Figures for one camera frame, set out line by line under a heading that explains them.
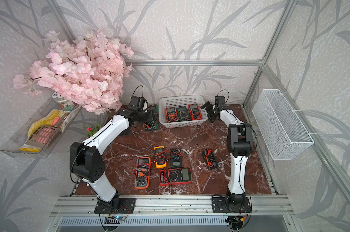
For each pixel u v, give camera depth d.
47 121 0.67
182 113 1.11
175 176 0.81
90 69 0.54
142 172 0.80
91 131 0.83
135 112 0.65
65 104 0.71
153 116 0.80
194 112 1.08
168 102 1.24
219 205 0.72
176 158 0.87
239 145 0.58
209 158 0.87
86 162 0.45
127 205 0.74
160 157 0.87
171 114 1.08
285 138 0.59
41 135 0.61
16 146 0.57
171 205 0.75
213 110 0.95
